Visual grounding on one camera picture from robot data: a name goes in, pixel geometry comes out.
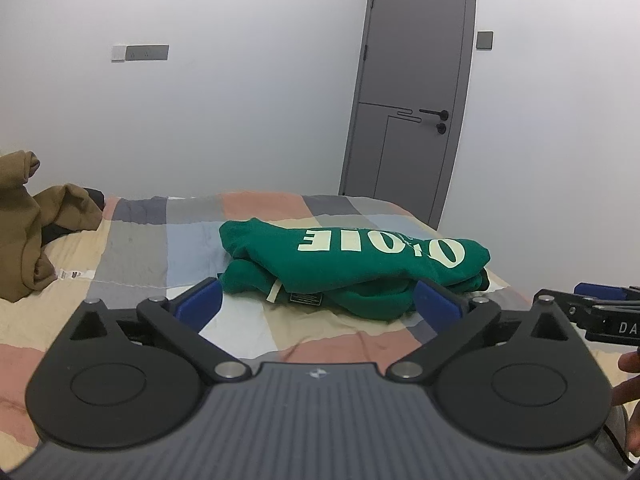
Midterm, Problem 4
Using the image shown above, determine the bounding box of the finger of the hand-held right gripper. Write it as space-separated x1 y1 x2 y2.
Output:
536 288 623 333
573 282 640 305

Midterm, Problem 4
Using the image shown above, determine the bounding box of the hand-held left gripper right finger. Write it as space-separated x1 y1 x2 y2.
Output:
390 279 573 381

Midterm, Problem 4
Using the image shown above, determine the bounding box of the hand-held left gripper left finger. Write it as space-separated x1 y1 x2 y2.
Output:
70 276 251 382

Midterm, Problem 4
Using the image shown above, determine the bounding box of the green hoodie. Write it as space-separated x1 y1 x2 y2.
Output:
217 217 491 322

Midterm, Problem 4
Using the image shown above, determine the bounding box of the person's right hand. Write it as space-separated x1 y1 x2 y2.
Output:
611 351 640 456

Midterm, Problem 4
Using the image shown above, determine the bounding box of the black garment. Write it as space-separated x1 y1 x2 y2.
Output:
40 186 107 245

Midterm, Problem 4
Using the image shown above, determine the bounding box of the brown garment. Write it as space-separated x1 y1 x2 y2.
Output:
0 150 104 304

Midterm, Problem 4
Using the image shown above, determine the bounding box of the grey door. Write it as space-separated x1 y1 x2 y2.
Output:
338 0 479 231

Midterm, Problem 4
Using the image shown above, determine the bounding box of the black cable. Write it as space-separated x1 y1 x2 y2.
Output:
602 424 632 469

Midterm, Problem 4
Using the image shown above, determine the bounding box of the grey wall socket panel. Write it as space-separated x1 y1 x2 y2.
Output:
125 45 170 62

